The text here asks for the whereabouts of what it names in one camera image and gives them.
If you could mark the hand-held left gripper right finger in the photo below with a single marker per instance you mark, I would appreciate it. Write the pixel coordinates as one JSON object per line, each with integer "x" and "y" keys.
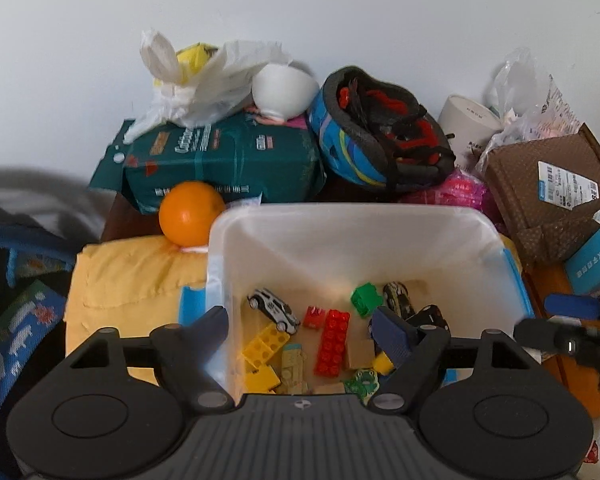
{"x": 390, "y": 337}

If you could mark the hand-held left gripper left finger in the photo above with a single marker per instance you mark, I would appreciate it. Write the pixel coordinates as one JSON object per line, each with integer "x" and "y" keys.
{"x": 214, "y": 332}

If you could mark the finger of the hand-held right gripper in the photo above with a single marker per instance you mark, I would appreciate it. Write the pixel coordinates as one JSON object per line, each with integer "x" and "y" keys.
{"x": 572, "y": 306}
{"x": 545, "y": 334}

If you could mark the small yellow building block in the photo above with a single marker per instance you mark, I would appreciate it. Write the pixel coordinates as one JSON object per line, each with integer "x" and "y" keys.
{"x": 382, "y": 364}

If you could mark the tan cube block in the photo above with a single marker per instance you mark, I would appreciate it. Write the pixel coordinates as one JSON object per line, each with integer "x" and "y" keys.
{"x": 360, "y": 357}

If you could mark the green building block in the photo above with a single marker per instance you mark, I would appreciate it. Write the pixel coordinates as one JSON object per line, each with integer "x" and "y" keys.
{"x": 365, "y": 300}

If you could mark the large yellow building block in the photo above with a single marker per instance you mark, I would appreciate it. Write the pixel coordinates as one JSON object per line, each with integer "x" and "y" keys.
{"x": 265, "y": 345}

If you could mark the long red building block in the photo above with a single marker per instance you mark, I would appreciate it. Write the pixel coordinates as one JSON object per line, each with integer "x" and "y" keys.
{"x": 332, "y": 345}

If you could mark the black and white toy car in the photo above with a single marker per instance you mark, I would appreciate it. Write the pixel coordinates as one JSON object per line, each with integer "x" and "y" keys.
{"x": 275, "y": 310}

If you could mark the small red building block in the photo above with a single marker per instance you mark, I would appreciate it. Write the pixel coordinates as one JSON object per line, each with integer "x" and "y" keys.
{"x": 314, "y": 317}

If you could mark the tan studded block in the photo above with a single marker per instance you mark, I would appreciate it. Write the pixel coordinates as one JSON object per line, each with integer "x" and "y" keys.
{"x": 293, "y": 367}

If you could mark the white plastic storage bin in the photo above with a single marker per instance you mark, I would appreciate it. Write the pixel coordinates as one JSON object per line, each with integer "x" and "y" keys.
{"x": 330, "y": 245}

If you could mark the orange box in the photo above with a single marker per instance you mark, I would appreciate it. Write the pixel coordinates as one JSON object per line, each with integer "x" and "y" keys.
{"x": 577, "y": 385}

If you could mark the light blue box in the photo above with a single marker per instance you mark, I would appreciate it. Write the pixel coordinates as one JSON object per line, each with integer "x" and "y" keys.
{"x": 597, "y": 260}

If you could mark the yellow cloth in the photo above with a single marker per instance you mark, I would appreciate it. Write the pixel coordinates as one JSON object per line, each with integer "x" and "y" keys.
{"x": 130, "y": 280}

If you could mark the orange fruit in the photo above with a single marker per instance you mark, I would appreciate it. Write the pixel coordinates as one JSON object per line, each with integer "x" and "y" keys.
{"x": 190, "y": 212}

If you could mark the brown cardboard box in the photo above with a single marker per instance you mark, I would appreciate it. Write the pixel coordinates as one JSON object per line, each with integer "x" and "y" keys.
{"x": 520, "y": 180}

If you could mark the pink plastic item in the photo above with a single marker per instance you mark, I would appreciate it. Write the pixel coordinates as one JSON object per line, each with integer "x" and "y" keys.
{"x": 460, "y": 190}

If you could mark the green tissue package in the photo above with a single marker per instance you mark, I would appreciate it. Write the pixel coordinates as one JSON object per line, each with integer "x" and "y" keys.
{"x": 230, "y": 160}

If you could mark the blue and black helmet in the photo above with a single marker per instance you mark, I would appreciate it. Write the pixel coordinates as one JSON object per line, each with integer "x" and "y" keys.
{"x": 360, "y": 150}

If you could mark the blue animal print fabric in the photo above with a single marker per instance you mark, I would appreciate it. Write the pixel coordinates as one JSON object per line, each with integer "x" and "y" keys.
{"x": 15, "y": 320}

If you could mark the white paper cup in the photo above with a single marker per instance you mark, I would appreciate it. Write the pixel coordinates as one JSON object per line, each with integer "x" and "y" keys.
{"x": 462, "y": 125}

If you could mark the clear plastic bag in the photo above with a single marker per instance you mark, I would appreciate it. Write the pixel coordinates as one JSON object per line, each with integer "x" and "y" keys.
{"x": 530, "y": 95}

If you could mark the white bowl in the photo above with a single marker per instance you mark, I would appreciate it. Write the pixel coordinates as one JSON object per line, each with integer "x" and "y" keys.
{"x": 282, "y": 90}

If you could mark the white plastic bag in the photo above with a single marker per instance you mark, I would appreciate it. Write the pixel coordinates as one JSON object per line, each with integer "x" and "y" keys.
{"x": 215, "y": 80}

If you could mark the yellow packet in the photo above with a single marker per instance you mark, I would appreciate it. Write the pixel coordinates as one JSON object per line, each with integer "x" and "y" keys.
{"x": 195, "y": 57}

